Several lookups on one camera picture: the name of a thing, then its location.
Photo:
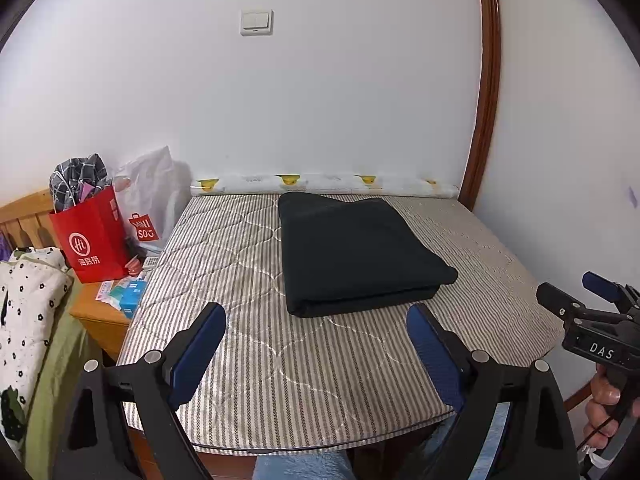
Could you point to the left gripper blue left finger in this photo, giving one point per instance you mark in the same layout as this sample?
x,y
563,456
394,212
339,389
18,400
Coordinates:
x,y
190,352

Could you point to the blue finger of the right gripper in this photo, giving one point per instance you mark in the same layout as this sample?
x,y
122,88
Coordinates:
x,y
559,303
624,297

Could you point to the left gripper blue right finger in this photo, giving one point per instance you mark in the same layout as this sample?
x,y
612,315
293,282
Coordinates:
x,y
442,354

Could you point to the black sweatshirt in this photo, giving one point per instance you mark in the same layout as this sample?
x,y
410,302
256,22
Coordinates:
x,y
345,257

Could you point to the person's right hand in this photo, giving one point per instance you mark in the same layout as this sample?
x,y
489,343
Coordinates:
x,y
599,428

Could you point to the striped grey mattress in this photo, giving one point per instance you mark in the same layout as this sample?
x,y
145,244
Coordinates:
x,y
281,384

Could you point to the wooden bedside table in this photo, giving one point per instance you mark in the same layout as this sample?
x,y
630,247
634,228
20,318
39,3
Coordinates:
x,y
106,325

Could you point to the blue tissue box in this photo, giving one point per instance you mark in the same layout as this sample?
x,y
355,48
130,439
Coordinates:
x,y
131,297

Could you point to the white remote control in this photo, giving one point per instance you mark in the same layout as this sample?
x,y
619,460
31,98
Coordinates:
x,y
150,262

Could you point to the red white leaflet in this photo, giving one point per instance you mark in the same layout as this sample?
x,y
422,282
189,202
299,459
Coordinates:
x,y
104,291

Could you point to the pink round container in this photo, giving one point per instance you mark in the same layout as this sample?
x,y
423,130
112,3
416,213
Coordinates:
x,y
134,266

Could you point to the green bed sheet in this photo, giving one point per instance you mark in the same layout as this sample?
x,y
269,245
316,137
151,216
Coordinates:
x,y
70,346

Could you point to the blue jeans leg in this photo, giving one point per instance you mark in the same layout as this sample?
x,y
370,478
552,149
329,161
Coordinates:
x,y
324,465

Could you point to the red paper shopping bag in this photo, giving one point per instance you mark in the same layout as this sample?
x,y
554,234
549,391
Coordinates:
x,y
93,238

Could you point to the white floral quilt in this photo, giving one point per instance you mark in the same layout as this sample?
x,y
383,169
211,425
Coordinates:
x,y
33,284

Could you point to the white Miniso plastic bag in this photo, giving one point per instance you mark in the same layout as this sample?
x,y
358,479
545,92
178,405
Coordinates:
x,y
152,192

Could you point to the white duck pattern bolster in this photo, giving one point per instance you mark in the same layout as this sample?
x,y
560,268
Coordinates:
x,y
332,184

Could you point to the wooden headboard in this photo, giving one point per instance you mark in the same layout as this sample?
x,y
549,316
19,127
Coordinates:
x,y
26,222

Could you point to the grey plaid cloth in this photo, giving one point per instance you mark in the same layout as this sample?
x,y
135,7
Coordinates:
x,y
77,179

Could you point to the brown wooden door frame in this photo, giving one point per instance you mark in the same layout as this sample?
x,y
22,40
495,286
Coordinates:
x,y
487,102

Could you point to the white wall light switch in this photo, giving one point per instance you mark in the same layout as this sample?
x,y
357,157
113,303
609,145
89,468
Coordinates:
x,y
256,23

